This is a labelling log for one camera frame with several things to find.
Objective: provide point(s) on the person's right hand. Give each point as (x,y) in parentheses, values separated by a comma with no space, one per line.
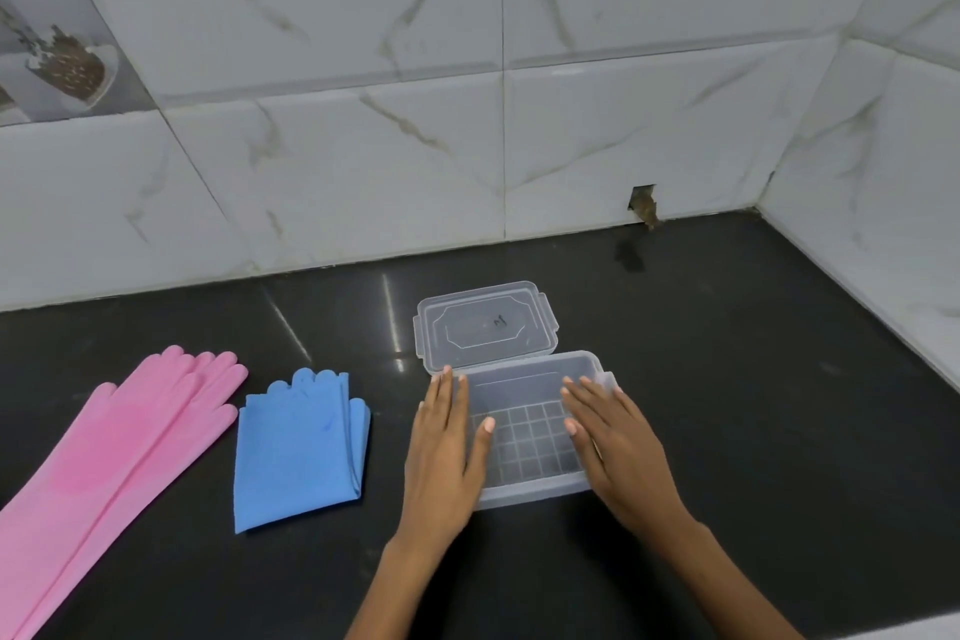
(630,459)

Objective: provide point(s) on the person's left hand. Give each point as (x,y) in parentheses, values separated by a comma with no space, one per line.
(442,474)

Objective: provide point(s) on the clear plastic box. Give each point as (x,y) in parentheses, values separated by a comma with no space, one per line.
(525,437)

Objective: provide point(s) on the clear plastic box lid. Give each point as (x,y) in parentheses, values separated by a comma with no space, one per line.
(480,324)

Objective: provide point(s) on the pink rubber glove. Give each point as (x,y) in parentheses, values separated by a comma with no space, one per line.
(75,497)
(210,407)

